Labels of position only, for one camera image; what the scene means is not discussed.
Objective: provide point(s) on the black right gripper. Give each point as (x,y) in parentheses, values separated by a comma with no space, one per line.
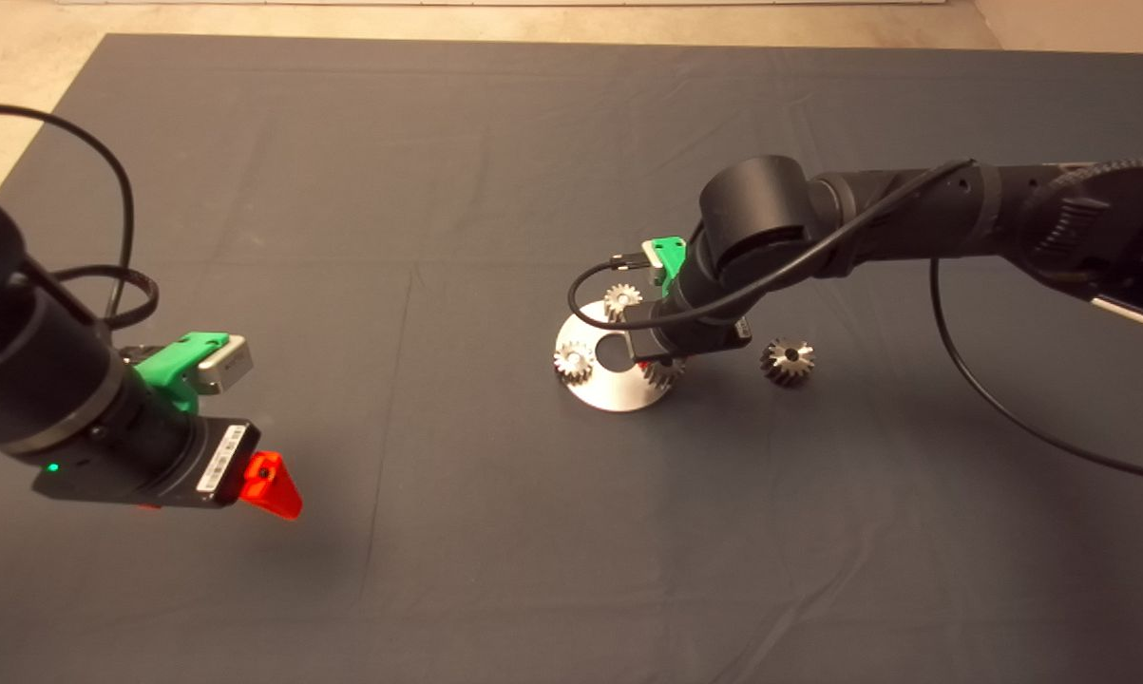
(680,328)

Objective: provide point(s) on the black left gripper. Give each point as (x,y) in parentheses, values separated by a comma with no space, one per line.
(200,461)

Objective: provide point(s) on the small steel gear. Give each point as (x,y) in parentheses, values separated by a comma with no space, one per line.
(573,362)
(620,299)
(664,372)

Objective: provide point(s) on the larger steel gear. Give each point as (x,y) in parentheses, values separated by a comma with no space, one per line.
(788,361)

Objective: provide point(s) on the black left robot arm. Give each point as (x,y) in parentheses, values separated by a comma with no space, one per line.
(48,356)

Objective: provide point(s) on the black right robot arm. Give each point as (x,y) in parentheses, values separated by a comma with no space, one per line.
(961,214)

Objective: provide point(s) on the round metal plate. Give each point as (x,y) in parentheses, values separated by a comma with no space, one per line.
(609,391)

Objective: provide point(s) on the dark grey table cloth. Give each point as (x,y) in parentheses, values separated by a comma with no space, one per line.
(438,190)

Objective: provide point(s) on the silver right camera box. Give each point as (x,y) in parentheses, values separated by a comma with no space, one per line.
(653,258)

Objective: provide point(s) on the silver camera box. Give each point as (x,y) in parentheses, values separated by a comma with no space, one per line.
(224,363)
(653,258)

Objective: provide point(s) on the green right camera mount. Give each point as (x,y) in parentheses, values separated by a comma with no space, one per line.
(671,258)

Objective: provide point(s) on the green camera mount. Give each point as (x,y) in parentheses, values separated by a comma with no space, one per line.
(177,366)
(671,258)

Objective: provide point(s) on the silver left camera box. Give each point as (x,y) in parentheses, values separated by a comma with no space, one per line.
(224,363)

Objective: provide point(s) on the green left camera mount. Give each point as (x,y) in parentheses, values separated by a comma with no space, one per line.
(177,366)

